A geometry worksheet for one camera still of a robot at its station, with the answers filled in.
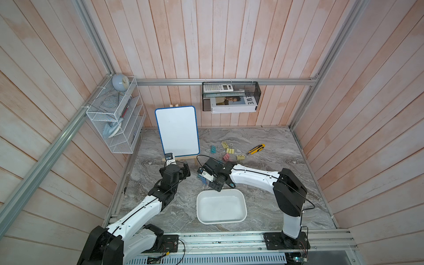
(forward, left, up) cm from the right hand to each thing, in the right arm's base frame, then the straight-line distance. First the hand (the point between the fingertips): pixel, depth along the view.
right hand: (215, 180), depth 90 cm
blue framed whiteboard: (+19, +20, +20) cm, 34 cm away
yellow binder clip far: (+28, -7, -3) cm, 29 cm away
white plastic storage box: (-12, -7, -4) cm, 15 cm away
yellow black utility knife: (+24, -28, -3) cm, 37 cm away
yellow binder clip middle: (+23, -10, -3) cm, 25 cm away
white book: (+36, -10, +24) cm, 45 cm away
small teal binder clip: (+23, +1, -3) cm, 24 cm away
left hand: (+3, +19, +10) cm, 22 cm away
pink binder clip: (+18, -7, -3) cm, 19 cm away
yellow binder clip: (+17, -16, -2) cm, 23 cm away
